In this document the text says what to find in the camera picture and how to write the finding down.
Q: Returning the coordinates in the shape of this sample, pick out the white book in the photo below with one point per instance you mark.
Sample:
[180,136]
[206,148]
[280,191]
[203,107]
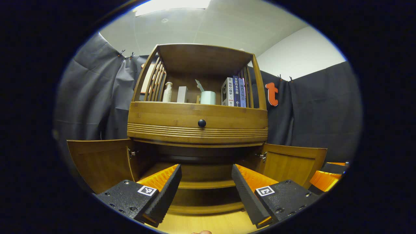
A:
[227,92]

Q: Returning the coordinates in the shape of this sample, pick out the pale green cup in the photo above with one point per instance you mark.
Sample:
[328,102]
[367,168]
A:
[208,97]

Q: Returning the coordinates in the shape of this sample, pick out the black round drawer knob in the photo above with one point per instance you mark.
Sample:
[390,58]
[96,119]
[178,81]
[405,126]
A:
[201,123]

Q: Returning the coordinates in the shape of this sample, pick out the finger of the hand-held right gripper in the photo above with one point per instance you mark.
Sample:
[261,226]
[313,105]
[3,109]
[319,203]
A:
[325,180]
[334,168]

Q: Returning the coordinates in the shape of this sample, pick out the metal door hinge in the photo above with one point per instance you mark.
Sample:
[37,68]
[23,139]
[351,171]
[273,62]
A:
[262,156]
[131,152]

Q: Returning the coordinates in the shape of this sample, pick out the wooden cabinet drawer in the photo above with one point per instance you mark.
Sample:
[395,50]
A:
[169,118]

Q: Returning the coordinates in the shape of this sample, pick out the wooden shoe cabinet door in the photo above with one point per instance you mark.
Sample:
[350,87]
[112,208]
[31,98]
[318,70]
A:
[292,165]
[100,162]

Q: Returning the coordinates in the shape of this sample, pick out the small grey box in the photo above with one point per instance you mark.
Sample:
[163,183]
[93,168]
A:
[182,94]

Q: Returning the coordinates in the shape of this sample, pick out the wooden double-door shoe cabinet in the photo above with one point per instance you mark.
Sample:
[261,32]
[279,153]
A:
[201,58]

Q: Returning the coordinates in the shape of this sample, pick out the white pump bottle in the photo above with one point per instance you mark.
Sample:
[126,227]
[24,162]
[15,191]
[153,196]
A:
[167,92]

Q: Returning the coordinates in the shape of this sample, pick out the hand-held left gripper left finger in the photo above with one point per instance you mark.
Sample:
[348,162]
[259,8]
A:
[167,195]

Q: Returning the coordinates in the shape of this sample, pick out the pale card in cup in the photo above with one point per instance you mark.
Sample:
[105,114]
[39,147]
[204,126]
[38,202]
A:
[199,86]

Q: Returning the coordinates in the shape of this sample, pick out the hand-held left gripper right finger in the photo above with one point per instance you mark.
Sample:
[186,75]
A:
[245,195]

